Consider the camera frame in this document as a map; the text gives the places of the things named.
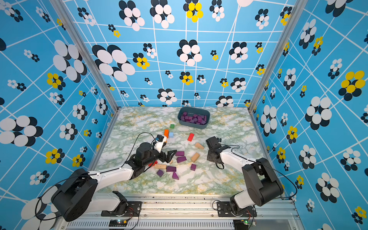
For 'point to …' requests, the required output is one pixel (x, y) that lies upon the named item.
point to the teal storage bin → (194, 117)
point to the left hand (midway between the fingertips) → (172, 146)
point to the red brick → (190, 137)
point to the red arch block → (152, 164)
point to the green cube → (172, 126)
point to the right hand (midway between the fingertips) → (215, 156)
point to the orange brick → (166, 133)
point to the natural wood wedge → (198, 145)
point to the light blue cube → (171, 135)
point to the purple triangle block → (175, 176)
